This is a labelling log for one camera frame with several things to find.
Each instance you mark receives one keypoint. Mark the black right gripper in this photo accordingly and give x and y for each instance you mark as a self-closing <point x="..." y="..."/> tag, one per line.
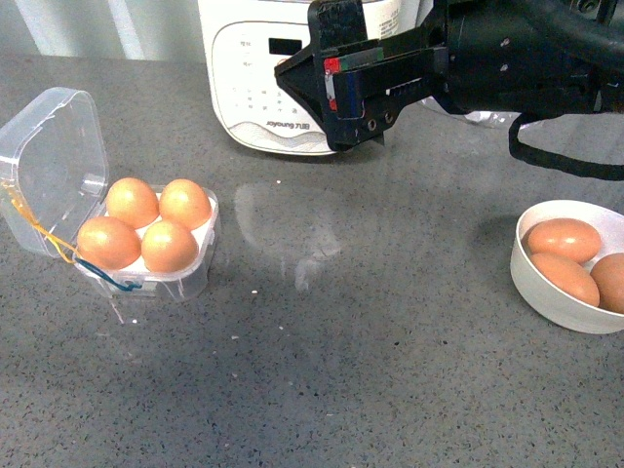
<point x="483" y="56"/>

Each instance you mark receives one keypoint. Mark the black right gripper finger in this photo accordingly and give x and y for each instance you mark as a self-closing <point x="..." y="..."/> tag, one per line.
<point x="336" y="28"/>
<point x="367" y="90"/>

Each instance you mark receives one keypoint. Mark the brown egg in bowl top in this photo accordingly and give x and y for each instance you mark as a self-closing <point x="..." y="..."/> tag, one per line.
<point x="572" y="238"/>

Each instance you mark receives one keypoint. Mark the brown egg in bowl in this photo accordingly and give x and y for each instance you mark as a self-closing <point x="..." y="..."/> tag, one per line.
<point x="568" y="276"/>
<point x="572" y="238"/>
<point x="608" y="275"/>

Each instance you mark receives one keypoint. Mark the brown egg box back right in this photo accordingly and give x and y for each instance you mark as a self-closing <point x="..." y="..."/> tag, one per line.
<point x="184" y="201"/>

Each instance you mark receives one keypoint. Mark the brown egg box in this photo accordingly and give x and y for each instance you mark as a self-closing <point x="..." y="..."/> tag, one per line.
<point x="108" y="243"/>
<point x="184" y="201"/>
<point x="167" y="247"/>
<point x="133" y="201"/>

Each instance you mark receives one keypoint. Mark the brown egg in bowl left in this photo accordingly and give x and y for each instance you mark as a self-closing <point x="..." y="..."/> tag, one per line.
<point x="568" y="276"/>

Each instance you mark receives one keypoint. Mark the brown egg in bowl right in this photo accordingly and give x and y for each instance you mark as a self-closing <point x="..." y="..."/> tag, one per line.
<point x="608" y="275"/>

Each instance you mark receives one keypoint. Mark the brown egg box front right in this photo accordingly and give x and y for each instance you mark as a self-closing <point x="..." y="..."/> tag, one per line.
<point x="167" y="247"/>

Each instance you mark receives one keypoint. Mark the clear plastic egg box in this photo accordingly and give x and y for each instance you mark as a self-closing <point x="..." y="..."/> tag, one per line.
<point x="53" y="153"/>

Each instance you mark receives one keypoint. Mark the brown egg box back left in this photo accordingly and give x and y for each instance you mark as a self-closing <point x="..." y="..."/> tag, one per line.
<point x="133" y="201"/>

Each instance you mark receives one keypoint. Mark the brown egg box front left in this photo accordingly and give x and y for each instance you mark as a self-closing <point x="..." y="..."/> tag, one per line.
<point x="108" y="243"/>

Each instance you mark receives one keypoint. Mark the crumpled clear plastic wrap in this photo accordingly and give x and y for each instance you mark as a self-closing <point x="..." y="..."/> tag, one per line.
<point x="485" y="119"/>

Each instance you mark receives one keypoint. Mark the white rice cooker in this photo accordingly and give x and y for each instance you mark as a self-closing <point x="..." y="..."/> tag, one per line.
<point x="244" y="41"/>

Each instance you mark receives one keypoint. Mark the white bowl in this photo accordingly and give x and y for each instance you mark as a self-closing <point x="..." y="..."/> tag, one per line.
<point x="544" y="297"/>

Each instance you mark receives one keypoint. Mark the yellow blue rubber band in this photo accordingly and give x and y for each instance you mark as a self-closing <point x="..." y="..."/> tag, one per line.
<point x="66" y="251"/>

